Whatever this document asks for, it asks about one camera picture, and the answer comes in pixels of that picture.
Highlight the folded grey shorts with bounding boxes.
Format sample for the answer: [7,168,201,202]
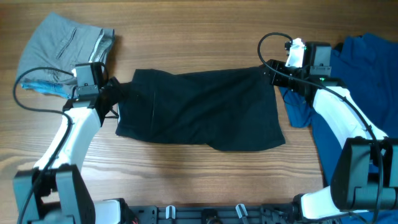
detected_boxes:
[17,12,115,77]

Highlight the black shorts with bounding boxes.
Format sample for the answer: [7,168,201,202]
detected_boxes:
[116,67,285,151]

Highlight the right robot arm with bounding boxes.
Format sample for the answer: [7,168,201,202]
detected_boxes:
[264,39,397,221]

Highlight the folded light blue garment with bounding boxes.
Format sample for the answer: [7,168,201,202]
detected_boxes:
[21,80,77,98]

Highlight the right black cable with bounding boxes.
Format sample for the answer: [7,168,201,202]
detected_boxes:
[257,32,385,224]

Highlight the blue t-shirt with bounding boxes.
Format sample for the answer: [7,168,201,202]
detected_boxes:
[279,33,397,185]

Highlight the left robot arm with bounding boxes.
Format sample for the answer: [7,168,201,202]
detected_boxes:
[13,62,134,223]

